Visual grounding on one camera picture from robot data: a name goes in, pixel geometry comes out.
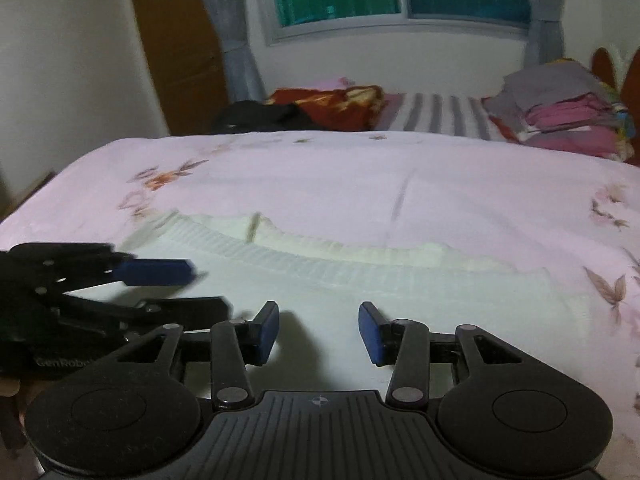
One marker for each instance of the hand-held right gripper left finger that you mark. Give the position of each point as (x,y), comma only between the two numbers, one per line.
(267,334)

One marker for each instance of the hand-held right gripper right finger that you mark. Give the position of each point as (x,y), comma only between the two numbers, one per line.
(370,334)

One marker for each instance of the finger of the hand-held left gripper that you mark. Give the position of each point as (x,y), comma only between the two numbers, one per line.
(190,307)
(160,271)

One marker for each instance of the white knit sweater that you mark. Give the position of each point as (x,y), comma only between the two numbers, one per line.
(400,305)

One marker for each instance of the pile of folded clothes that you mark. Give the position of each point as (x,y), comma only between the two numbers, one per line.
(565,105)

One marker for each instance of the bed with pink floral sheet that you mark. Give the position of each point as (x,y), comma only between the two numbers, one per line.
(350,175)

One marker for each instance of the black cloth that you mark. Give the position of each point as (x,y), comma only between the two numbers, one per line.
(260,117)

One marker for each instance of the brown wooden door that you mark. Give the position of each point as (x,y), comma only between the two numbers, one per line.
(175,50)

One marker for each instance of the red patterned blanket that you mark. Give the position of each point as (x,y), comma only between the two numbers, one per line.
(330,107)

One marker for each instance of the grey striped sheet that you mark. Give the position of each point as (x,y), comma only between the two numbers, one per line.
(440,112)

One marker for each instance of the grey curtain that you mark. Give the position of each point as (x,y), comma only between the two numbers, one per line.
(232,35)
(545,10)

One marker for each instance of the red and white headboard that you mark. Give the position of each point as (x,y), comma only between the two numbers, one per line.
(612,62)

